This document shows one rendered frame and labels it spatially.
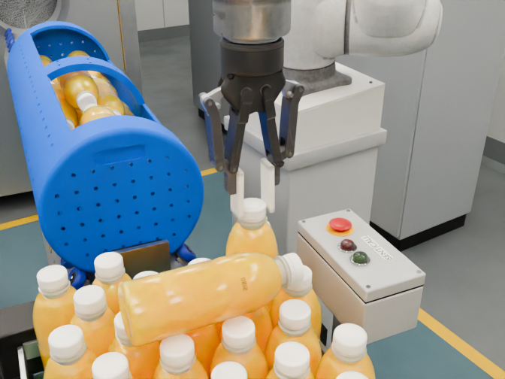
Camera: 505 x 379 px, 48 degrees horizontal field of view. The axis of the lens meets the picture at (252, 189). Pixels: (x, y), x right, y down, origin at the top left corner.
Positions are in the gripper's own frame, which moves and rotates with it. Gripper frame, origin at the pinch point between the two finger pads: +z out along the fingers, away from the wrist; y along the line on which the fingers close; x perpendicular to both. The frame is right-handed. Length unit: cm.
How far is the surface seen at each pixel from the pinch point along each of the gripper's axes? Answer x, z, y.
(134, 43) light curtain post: -165, 21, -21
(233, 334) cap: 14.3, 10.1, 8.7
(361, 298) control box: 10.5, 14.5, -11.7
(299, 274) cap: 11.3, 6.7, -1.4
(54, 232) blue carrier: -25.0, 15.1, 24.9
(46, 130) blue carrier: -39.8, 2.9, 22.6
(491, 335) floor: -58, 123, -128
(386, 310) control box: 11.7, 16.7, -15.3
